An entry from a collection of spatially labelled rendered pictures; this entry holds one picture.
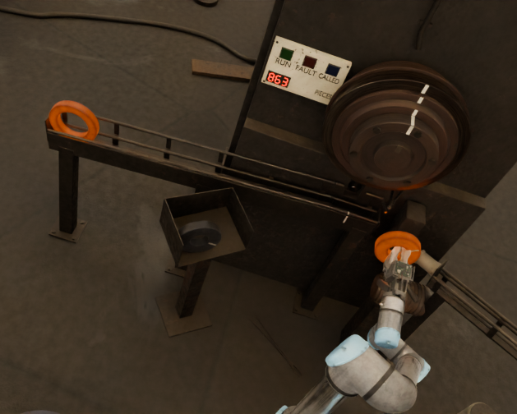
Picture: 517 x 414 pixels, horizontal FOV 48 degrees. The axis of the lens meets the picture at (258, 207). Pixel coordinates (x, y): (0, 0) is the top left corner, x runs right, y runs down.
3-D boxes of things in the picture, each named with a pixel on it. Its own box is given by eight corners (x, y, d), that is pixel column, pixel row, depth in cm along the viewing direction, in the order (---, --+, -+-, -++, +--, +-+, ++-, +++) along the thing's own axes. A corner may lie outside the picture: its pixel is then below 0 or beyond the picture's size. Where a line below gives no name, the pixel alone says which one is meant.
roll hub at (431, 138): (337, 163, 197) (370, 101, 175) (413, 188, 198) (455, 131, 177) (335, 173, 193) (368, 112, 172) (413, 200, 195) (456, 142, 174)
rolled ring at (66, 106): (94, 112, 210) (98, 107, 212) (45, 100, 210) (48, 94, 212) (98, 149, 224) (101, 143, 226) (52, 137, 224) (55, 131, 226)
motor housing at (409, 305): (335, 325, 272) (382, 264, 232) (379, 339, 274) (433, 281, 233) (332, 350, 264) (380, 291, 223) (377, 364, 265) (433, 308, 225)
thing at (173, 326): (142, 299, 255) (163, 198, 201) (198, 286, 266) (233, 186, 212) (156, 341, 245) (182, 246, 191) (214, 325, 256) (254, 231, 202)
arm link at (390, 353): (385, 363, 194) (394, 356, 184) (360, 339, 197) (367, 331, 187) (400, 347, 197) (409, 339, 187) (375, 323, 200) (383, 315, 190)
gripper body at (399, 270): (416, 264, 189) (411, 299, 184) (404, 272, 196) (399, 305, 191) (394, 257, 188) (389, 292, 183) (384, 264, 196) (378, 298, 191)
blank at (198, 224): (167, 240, 201) (168, 248, 199) (192, 215, 192) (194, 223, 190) (202, 248, 210) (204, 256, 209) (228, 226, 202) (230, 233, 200)
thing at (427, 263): (419, 256, 226) (425, 246, 222) (438, 271, 222) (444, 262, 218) (410, 264, 223) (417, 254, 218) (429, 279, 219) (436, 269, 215)
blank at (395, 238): (380, 261, 209) (380, 269, 207) (370, 233, 199) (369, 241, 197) (424, 256, 203) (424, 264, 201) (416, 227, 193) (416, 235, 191)
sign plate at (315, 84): (261, 78, 200) (276, 35, 187) (332, 103, 202) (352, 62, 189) (260, 82, 199) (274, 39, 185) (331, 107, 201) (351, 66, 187)
